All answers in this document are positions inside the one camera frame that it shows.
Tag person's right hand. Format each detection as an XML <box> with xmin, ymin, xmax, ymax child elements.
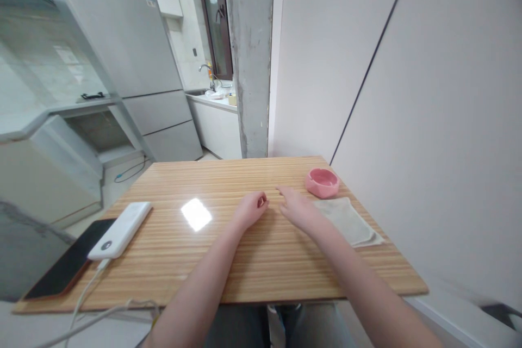
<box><xmin>276</xmin><ymin>186</ymin><xmax>327</xmax><ymax>231</ymax></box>

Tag person's left hand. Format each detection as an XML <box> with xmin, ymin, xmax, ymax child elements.
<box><xmin>231</xmin><ymin>191</ymin><xmax>269</xmax><ymax>232</ymax></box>

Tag wooden table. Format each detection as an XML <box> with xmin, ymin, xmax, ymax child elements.
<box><xmin>11</xmin><ymin>156</ymin><xmax>430</xmax><ymax>315</ymax></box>

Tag pink ashtray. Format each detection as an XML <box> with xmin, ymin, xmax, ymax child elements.
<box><xmin>305</xmin><ymin>167</ymin><xmax>340</xmax><ymax>197</ymax></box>

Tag beige folded cloth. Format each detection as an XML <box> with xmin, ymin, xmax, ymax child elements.
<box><xmin>312</xmin><ymin>196</ymin><xmax>386</xmax><ymax>248</ymax></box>

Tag kitchen counter with sink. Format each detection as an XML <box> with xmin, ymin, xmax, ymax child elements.
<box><xmin>184</xmin><ymin>63</ymin><xmax>241</xmax><ymax>160</ymax></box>

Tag person's legs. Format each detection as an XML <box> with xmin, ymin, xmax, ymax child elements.
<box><xmin>203</xmin><ymin>302</ymin><xmax>359</xmax><ymax>348</ymax></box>

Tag white power bank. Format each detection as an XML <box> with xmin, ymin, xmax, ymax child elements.
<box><xmin>88</xmin><ymin>201</ymin><xmax>153</xmax><ymax>261</ymax></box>

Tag silver refrigerator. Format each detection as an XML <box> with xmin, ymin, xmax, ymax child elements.
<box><xmin>39</xmin><ymin>0</ymin><xmax>204</xmax><ymax>163</ymax></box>

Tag black smartphone with orange case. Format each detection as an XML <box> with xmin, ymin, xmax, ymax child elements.
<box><xmin>22</xmin><ymin>219</ymin><xmax>120</xmax><ymax>302</ymax></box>

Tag grey kitchen counter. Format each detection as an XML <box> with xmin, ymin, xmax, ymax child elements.
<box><xmin>0</xmin><ymin>93</ymin><xmax>146</xmax><ymax>226</ymax></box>

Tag blue cable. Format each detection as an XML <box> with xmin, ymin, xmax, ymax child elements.
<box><xmin>114</xmin><ymin>155</ymin><xmax>147</xmax><ymax>183</ymax></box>

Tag window with dark frame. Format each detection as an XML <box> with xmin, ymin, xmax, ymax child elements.
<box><xmin>195</xmin><ymin>0</ymin><xmax>234</xmax><ymax>79</ymax></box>

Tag white charging cable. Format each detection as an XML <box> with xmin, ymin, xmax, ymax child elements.
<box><xmin>53</xmin><ymin>258</ymin><xmax>162</xmax><ymax>348</ymax></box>

